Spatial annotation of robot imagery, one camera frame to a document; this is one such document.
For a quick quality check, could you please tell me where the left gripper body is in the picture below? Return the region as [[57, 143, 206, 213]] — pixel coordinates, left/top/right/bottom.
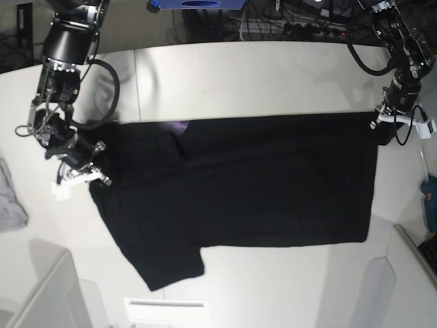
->
[[370, 87, 423, 130]]

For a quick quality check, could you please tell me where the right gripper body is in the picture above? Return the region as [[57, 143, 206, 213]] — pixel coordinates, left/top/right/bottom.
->
[[46, 135, 106, 185]]

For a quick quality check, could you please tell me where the black T-shirt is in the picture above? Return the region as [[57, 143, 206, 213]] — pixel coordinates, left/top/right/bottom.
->
[[89, 112, 393, 291]]

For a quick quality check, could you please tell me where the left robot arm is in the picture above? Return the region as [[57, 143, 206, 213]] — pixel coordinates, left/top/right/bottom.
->
[[346, 1, 436, 139]]

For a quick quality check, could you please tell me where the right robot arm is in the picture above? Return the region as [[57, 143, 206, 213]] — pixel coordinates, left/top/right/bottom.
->
[[22, 1, 120, 186]]

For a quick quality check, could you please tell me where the grey cloth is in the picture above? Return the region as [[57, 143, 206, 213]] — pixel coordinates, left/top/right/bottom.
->
[[1, 158, 29, 232]]

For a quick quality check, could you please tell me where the blue glue gun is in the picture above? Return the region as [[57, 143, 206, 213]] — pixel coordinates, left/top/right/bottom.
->
[[415, 142, 437, 237]]

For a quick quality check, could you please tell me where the black power strip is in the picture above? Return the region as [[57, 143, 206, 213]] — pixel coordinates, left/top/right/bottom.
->
[[281, 23, 346, 39]]

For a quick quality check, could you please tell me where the black keyboard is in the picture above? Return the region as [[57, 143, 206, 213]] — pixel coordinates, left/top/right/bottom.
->
[[419, 236, 437, 273]]

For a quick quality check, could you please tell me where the blue box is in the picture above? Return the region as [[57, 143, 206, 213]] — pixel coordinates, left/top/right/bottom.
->
[[152, 0, 246, 10]]

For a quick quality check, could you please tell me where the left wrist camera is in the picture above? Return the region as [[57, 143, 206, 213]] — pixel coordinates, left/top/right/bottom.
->
[[417, 118, 436, 140]]

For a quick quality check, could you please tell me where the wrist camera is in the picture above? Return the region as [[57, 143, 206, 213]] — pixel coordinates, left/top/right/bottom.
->
[[51, 180, 72, 202], [417, 118, 436, 140]]

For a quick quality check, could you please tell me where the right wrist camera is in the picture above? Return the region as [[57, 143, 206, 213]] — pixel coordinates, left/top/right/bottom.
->
[[51, 180, 72, 202]]

